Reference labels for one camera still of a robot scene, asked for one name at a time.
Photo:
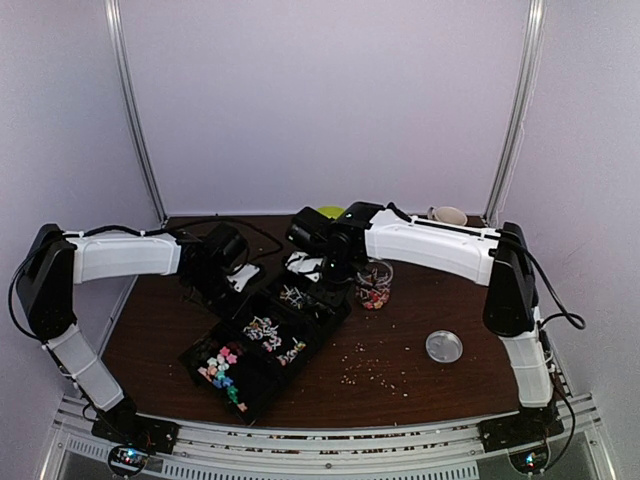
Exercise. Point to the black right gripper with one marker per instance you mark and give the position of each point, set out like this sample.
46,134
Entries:
332,300

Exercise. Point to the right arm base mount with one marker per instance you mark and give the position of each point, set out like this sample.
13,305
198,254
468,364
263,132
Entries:
524,436

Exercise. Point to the coral pattern ceramic mug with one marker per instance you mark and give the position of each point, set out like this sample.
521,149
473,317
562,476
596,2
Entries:
447,215

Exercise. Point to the front aluminium rail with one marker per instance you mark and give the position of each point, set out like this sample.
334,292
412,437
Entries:
444,450

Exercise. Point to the clear plastic jar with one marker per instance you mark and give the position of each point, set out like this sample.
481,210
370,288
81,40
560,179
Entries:
373,285

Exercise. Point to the left aluminium frame post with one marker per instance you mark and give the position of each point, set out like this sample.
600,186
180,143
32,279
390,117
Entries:
117,36

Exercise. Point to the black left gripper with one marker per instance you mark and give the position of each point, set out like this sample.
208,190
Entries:
232,313

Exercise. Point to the black three-compartment candy tray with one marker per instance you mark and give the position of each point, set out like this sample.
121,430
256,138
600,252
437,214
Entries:
247,360

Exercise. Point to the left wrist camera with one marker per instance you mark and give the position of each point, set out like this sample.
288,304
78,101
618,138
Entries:
240,280

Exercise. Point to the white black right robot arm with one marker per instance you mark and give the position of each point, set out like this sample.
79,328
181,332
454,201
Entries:
334,250

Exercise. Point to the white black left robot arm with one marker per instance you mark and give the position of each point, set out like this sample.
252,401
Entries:
59,263

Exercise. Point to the green bowl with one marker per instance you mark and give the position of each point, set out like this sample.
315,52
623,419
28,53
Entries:
331,212

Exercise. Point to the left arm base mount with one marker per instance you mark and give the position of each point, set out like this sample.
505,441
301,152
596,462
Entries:
137,438

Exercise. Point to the aluminium frame post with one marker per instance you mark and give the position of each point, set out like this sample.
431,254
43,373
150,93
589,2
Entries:
523,95
117,36

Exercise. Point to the silver jar lid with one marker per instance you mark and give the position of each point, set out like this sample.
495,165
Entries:
444,347

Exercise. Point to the right aluminium frame post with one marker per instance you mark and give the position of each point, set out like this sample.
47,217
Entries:
523,95

